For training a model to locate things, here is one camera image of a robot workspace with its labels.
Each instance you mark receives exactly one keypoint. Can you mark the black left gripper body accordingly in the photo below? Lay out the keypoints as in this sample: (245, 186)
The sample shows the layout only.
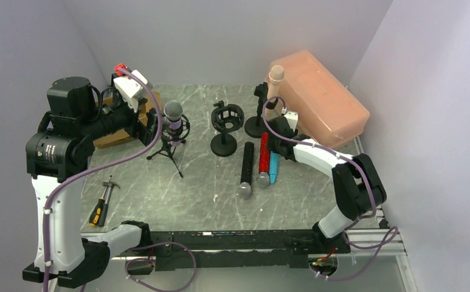
(143, 128)

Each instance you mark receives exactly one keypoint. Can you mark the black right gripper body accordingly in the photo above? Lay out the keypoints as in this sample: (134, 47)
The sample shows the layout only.
(277, 131)

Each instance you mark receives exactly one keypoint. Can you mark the blue microphone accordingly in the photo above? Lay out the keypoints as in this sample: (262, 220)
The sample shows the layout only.
(273, 167)

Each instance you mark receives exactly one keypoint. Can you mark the black tripod shock-mount stand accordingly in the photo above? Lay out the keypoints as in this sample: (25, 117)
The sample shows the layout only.
(167, 149)

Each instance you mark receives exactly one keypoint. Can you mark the purple glitter microphone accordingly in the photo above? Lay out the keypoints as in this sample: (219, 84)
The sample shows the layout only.
(173, 117)

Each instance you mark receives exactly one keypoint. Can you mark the black round-base clip stand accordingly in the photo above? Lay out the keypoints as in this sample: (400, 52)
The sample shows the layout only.
(254, 126)

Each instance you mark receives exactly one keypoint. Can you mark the red glitter microphone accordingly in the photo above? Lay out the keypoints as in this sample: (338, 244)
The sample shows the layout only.
(263, 179)

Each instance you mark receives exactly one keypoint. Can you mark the black glitter microphone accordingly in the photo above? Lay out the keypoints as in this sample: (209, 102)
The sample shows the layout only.
(245, 188)

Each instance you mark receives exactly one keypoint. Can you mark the black round-base shock-mount stand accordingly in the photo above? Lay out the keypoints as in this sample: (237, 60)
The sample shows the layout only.
(225, 119)

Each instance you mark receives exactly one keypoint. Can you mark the pink peach microphone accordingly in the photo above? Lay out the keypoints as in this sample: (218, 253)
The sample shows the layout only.
(275, 86)

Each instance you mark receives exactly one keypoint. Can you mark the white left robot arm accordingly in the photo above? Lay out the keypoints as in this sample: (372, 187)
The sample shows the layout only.
(57, 158)

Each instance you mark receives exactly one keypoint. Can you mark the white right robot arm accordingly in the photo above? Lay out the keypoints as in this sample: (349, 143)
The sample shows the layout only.
(357, 186)

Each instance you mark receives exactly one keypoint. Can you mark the orange translucent plastic bin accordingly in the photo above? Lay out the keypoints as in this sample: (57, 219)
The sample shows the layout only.
(327, 110)

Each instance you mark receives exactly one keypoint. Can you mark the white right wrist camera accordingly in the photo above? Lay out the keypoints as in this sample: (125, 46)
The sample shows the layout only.
(292, 118)

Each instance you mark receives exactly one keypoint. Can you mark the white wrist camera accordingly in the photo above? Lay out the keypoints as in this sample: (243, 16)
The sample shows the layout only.
(292, 118)
(132, 92)

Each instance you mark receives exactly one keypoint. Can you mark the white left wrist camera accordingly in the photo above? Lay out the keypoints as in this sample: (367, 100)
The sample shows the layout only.
(132, 92)

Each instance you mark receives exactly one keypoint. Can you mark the yellow-handled screwdriver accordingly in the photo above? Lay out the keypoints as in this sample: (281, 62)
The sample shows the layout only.
(99, 213)

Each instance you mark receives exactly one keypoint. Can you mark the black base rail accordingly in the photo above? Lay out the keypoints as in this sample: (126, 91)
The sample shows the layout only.
(294, 248)

